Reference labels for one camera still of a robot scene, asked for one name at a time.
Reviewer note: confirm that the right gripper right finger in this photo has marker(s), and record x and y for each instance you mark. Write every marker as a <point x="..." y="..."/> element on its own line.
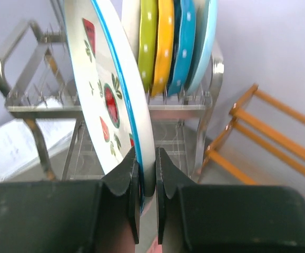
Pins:
<point x="170" y="181"/>

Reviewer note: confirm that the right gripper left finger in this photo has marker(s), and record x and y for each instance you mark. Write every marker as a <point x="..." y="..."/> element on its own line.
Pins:
<point x="121" y="203"/>

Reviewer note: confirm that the white strawberry plate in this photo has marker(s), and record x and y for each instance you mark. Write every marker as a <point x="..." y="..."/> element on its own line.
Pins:
<point x="110" y="89"/>

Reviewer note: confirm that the steel dish rack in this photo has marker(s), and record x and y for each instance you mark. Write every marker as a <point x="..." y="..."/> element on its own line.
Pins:
<point x="41" y="93"/>

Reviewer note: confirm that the brown floral pattern plate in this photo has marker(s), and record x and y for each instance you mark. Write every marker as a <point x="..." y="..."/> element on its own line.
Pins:
<point x="130" y="19"/>

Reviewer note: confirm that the pink dotted plate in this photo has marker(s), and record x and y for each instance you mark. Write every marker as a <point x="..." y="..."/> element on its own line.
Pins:
<point x="154" y="247"/>

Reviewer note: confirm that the orange wooden shelf rack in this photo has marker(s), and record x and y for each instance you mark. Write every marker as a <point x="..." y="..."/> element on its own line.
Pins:
<point x="238" y="114"/>

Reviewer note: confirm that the stack of white papers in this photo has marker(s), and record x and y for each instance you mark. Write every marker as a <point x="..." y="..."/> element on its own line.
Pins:
<point x="18" y="151"/>

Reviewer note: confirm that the blue dotted plate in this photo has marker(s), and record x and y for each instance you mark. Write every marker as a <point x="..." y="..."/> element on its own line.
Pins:
<point x="183" y="45"/>

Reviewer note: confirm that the orange plate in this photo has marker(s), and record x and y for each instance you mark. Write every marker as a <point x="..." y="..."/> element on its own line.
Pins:
<point x="164" y="46"/>

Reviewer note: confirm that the green plate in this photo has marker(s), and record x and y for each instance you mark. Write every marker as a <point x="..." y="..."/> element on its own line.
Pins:
<point x="147" y="38"/>

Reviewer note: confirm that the light blue plate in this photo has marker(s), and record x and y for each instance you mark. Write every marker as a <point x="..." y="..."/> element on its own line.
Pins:
<point x="206" y="21"/>

